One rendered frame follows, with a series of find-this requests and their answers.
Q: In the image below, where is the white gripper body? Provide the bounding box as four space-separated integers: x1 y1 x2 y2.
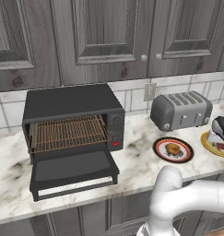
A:
206 127 224 146

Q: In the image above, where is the grey four-slot toaster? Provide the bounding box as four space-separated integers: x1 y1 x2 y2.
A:
149 90 214 133

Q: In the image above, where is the brown bread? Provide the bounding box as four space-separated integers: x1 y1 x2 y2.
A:
165 143 182 157

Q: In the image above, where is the black toaster oven knob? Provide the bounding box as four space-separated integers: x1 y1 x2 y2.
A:
111 113 123 125

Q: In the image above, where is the grey wooden cupboard door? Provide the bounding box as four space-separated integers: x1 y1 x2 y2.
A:
147 0 224 78
0 0 62 93
51 0 155 87

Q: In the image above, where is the black toaster oven door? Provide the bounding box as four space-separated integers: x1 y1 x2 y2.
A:
29 149 121 203

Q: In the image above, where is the black toaster oven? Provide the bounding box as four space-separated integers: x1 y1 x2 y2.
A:
21 83 126 165

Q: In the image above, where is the yellow round plate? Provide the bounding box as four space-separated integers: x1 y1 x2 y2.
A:
199 131 224 159

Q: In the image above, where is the black-rimmed round plate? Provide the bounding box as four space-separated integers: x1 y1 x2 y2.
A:
152 136 195 164

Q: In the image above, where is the grey wall socket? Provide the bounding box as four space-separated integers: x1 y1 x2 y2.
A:
144 82 158 101

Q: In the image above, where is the brown wire oven rack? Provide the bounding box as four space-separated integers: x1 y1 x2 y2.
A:
28 114 112 154

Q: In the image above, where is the white oven door handle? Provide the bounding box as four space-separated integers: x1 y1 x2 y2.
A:
37 175 115 197

